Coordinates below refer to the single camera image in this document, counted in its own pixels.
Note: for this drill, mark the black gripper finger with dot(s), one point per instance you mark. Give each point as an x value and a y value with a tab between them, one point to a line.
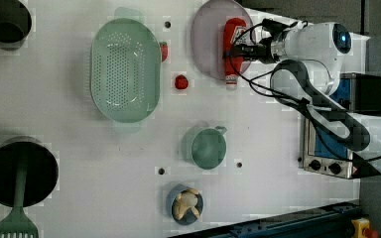
234	52

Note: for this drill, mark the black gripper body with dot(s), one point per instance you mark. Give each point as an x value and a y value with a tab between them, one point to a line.
260	52

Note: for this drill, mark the red plush ketchup bottle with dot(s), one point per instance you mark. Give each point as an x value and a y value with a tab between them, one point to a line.
233	28

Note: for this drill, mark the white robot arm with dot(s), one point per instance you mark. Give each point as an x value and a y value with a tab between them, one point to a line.
307	59

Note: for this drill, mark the grey round plate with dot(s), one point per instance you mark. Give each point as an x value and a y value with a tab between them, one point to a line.
206	34

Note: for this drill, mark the red strawberry toy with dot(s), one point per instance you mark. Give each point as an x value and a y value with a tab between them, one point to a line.
181	82

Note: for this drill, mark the red pepper toy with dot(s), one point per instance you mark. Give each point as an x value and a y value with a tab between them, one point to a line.
164	50

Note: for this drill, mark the green oval colander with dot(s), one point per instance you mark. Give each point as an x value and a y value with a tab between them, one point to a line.
125	70

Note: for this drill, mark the silver toaster oven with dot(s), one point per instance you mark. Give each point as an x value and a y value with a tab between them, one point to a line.
324	155

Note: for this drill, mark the blue bowl with garlic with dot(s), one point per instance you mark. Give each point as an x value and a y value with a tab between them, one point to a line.
184	204

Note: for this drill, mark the yellow red emergency button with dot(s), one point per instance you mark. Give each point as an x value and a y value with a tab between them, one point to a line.
362	229

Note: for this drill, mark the black cylindrical container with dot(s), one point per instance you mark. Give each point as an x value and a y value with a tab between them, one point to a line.
15	24

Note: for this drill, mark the black pot with spatula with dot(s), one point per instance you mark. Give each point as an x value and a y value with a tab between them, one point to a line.
42	170

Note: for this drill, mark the green slotted spatula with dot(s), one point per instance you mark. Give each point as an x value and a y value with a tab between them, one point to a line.
17	224

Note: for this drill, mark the blue metal table frame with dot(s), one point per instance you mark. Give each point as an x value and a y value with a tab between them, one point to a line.
331	221

